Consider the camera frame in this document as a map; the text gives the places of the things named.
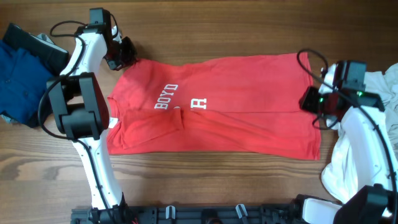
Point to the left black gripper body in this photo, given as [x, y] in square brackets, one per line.
[125, 53]

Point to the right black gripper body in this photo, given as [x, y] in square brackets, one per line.
[310, 99]

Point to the red printed t-shirt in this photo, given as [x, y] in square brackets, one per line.
[248, 104]

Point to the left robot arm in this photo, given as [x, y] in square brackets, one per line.
[82, 116]

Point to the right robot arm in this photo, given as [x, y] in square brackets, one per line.
[372, 203]

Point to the black folded garment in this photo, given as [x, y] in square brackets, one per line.
[40, 46]

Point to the white t-shirt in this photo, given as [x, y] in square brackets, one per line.
[342, 161]

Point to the blue folded shirt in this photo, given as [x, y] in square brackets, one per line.
[23, 83]

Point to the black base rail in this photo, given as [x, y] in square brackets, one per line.
[261, 214]

